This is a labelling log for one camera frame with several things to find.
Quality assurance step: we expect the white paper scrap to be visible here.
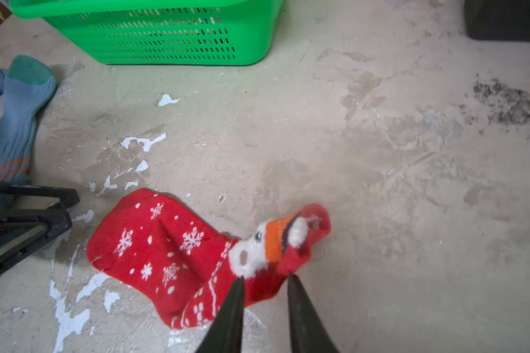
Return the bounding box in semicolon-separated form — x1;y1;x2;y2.
158;94;180;107

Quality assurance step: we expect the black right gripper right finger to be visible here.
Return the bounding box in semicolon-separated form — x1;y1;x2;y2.
287;274;339;353

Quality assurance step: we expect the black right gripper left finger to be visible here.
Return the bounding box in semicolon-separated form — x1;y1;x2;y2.
196;277;245;353

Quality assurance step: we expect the green plastic basket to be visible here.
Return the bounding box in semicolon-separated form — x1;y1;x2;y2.
9;0;283;66

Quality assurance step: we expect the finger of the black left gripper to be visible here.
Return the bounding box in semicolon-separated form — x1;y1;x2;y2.
0;209;72;276
0;181;80;209

